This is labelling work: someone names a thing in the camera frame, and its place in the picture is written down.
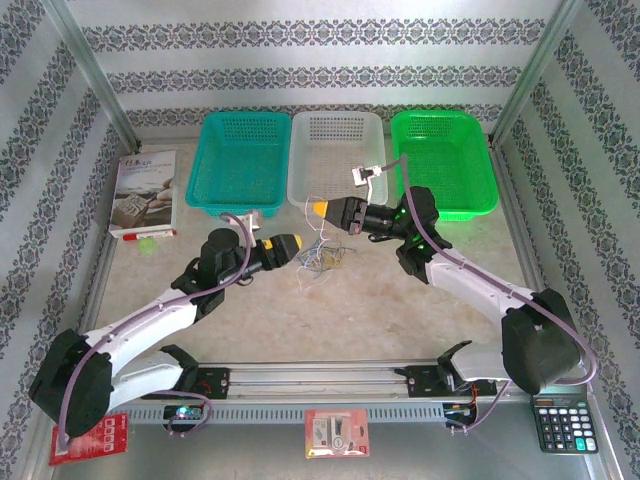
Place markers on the bright green plastic basket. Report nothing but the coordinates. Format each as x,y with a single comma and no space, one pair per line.
450,165

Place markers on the small green round object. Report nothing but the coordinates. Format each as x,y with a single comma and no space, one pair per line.
147,246

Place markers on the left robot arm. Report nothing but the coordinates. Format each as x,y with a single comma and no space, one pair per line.
150,320

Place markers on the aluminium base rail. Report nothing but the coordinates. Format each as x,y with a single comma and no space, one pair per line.
320,380

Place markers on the teal plastic basket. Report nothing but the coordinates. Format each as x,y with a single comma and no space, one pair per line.
235,165

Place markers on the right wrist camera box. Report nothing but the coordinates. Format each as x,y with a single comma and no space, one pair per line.
361,175

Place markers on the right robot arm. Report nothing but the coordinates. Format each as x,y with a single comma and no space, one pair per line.
480,282

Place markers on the flash drive blister pack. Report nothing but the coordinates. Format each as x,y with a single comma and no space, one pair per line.
337,432

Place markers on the red packaging card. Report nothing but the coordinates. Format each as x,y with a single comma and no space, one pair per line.
100,445

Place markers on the book with photo cover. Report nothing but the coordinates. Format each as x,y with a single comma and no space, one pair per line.
142,190

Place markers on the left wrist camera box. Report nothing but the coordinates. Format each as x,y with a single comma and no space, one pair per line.
253,220

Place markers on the white plastic basket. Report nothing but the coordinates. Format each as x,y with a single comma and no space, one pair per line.
330,150

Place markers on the aluminium table side rail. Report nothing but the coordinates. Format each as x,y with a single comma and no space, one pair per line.
534,250

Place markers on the red marker pen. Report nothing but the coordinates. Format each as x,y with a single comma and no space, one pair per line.
150,234

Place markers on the small controller board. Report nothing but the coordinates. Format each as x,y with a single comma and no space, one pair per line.
185,412
457,410

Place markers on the black desk calculator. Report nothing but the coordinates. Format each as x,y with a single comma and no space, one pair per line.
565,425

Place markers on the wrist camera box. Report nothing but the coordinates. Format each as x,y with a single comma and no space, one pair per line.
253,220
361,175

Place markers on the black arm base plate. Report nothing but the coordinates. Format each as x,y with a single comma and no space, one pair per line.
425,380
215,382

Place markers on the aluminium frame post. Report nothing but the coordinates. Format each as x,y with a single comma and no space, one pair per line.
90,65
537,65

